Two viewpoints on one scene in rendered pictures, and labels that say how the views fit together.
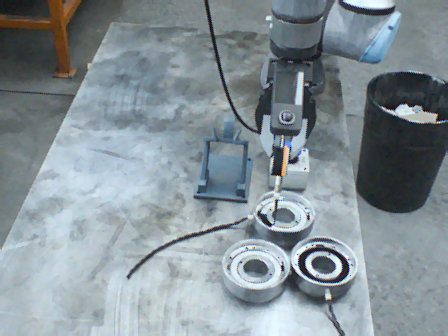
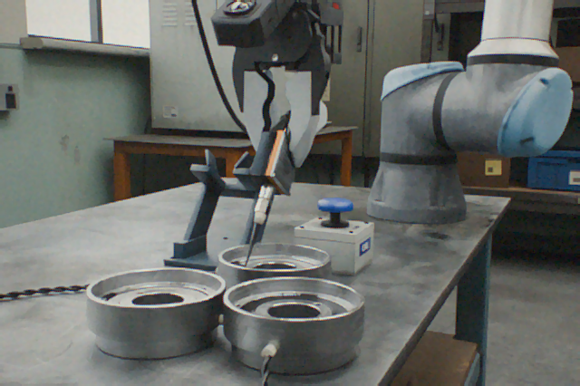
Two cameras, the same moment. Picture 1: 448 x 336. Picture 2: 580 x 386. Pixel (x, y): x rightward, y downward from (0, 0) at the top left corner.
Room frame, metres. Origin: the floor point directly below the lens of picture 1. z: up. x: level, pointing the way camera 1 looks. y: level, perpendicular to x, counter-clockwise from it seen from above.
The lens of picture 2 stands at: (0.22, -0.33, 1.00)
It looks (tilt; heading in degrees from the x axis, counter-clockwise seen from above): 9 degrees down; 20
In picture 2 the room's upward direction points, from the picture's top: 1 degrees clockwise
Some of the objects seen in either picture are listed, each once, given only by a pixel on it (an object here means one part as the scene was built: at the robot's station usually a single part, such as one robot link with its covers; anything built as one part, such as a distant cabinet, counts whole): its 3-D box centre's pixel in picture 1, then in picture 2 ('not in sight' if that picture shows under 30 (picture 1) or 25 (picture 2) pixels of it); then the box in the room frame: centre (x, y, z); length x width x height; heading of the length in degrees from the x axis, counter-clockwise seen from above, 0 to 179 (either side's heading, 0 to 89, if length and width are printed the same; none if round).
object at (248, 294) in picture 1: (255, 271); (158, 311); (0.68, -0.06, 0.82); 0.10 x 0.10 x 0.04
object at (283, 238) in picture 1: (283, 219); (275, 276); (0.80, -0.11, 0.82); 0.10 x 0.10 x 0.04
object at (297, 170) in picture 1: (288, 165); (336, 242); (0.95, -0.12, 0.82); 0.08 x 0.07 x 0.05; 177
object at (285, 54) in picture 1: (290, 72); (293, 5); (0.87, -0.10, 1.07); 0.09 x 0.08 x 0.12; 175
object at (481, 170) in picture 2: not in sight; (478, 151); (4.40, 0.02, 0.64); 0.49 x 0.40 x 0.37; 92
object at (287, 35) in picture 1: (293, 27); not in sight; (0.86, -0.09, 1.15); 0.08 x 0.08 x 0.05
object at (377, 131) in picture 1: (402, 144); not in sight; (1.87, -0.65, 0.21); 0.34 x 0.34 x 0.43
